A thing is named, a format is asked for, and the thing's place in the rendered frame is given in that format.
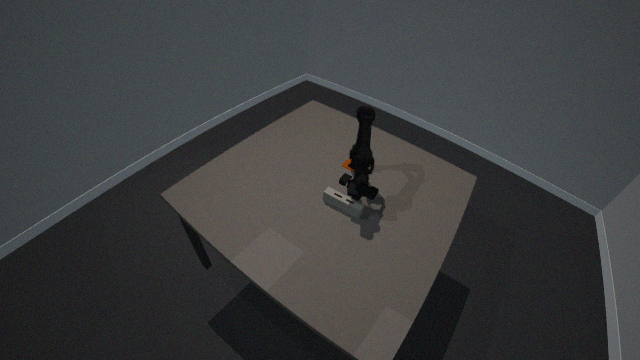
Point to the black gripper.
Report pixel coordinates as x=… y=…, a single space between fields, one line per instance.
x=371 y=193

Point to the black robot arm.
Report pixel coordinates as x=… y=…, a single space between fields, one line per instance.
x=361 y=153

